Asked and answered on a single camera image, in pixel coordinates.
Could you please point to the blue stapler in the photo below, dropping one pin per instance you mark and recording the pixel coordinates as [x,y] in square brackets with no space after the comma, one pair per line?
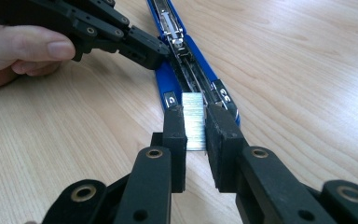
[167,81]

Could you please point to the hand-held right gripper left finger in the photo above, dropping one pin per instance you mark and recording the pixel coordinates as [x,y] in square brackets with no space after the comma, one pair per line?
[175,149]

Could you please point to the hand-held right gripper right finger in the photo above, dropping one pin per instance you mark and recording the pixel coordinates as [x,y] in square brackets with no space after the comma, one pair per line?
[225,149]

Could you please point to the silver staple strip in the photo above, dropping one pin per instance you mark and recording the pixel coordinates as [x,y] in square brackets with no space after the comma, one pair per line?
[194,121]

